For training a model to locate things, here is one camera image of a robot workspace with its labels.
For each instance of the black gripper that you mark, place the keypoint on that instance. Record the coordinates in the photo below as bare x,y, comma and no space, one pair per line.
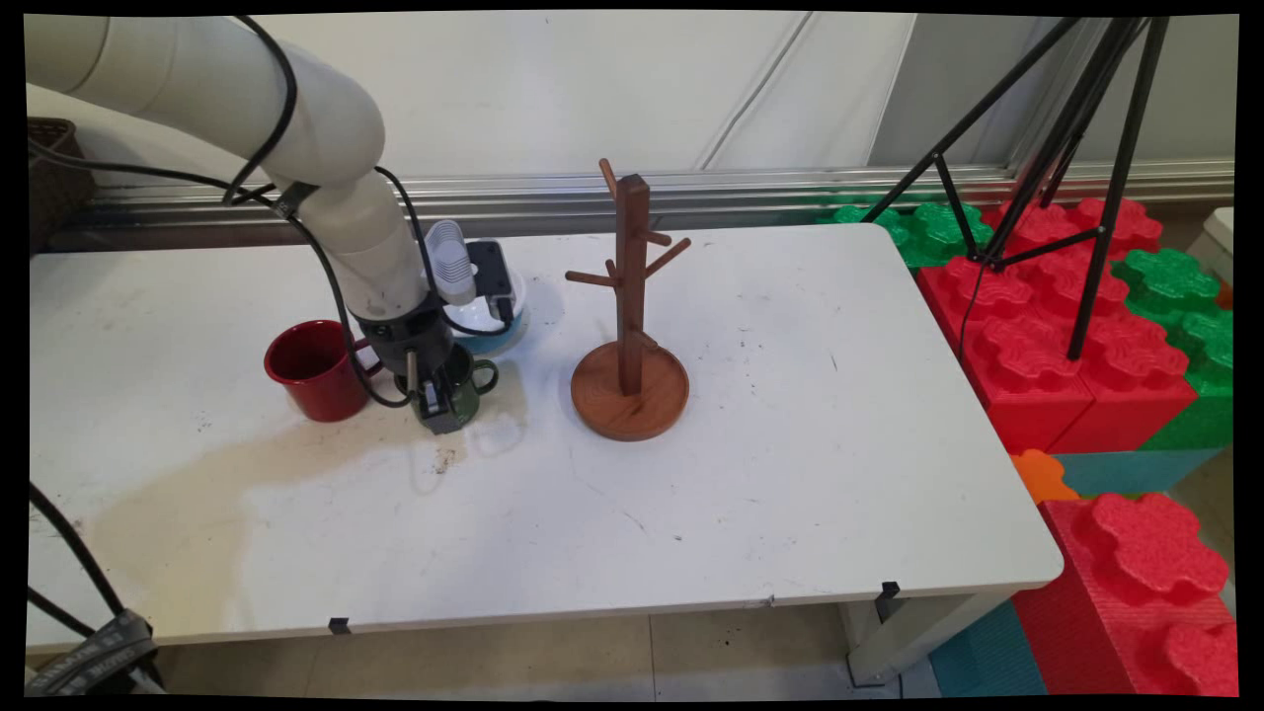
410,346

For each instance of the green enamel mug white print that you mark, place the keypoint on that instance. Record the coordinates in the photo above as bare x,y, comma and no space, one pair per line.
474,395

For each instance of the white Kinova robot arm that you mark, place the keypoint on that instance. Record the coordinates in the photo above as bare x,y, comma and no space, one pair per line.
197,79

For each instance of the white bowl blue outside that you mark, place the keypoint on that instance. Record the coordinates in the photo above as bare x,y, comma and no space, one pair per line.
494,342

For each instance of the red mug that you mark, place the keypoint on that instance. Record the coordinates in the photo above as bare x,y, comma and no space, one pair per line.
316,380

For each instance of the brown wooden mug tree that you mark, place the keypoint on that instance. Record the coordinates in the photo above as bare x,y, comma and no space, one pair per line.
632,257

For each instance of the dark brown woven basket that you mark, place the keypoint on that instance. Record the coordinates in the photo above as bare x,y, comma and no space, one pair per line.
54,188

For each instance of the green foam block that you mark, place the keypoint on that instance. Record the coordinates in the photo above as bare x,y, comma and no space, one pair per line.
1175,286
938,232

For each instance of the white table leg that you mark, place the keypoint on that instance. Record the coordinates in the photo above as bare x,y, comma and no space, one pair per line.
918,632

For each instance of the large red foam block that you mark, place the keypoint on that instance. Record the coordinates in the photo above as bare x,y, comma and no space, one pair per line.
1027,395

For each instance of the orange foam block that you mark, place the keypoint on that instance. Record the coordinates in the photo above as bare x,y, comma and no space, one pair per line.
1042,476

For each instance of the teal foam block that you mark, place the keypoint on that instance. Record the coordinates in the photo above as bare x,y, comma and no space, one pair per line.
987,657

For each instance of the black tripod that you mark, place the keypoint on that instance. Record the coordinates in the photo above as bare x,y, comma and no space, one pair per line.
1117,197

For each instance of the white box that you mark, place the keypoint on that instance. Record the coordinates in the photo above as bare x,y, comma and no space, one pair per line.
1220,242

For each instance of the grey wrist camera black bracket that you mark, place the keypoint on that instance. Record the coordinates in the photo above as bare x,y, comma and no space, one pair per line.
491,276

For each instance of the aluminium wall rail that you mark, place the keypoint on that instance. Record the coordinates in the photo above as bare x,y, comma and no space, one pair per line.
533,202

